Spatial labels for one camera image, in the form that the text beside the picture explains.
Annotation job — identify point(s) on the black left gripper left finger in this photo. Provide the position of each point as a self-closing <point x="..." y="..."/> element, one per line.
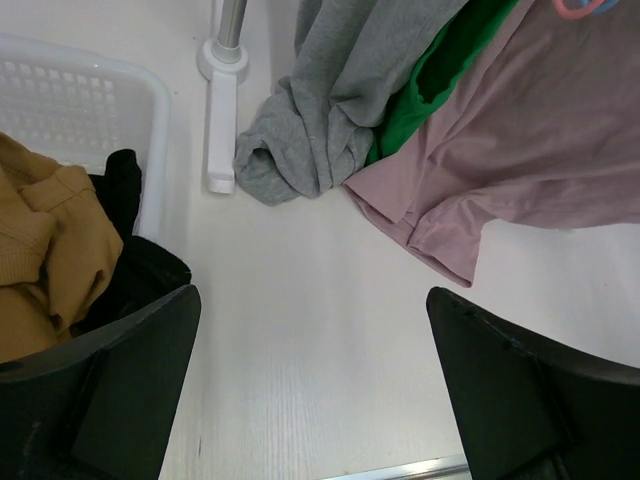
<point x="102" y="405"/>

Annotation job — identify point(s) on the silver clothes rack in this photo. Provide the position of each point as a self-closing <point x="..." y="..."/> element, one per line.
<point x="223" y="62"/>

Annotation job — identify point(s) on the black tank top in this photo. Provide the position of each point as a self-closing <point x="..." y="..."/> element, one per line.
<point x="145" y="271"/>

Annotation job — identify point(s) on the pink hanger of grey top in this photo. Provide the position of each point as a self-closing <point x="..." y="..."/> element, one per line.
<point x="565" y="11"/>

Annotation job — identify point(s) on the mauve pink tank top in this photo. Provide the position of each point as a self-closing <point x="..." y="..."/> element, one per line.
<point x="542" y="130"/>

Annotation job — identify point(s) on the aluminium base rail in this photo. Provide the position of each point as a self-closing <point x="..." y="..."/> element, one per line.
<point x="449" y="467"/>

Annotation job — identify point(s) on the white plastic basket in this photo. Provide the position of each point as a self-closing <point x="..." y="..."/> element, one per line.
<point x="78" y="107"/>

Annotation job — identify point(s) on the brown tank top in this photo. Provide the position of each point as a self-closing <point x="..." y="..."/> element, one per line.
<point x="58" y="250"/>

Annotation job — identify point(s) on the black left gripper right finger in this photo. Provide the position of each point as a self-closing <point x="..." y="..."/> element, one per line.
<point x="529" y="407"/>

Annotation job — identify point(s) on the blue hanger of mauve top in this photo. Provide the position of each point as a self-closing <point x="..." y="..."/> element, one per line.
<point x="607" y="5"/>

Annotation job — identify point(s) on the grey tank top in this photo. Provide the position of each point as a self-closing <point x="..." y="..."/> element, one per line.
<point x="316" y="129"/>

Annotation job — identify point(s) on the green tank top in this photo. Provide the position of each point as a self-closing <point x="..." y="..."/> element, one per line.
<point x="436" y="73"/>

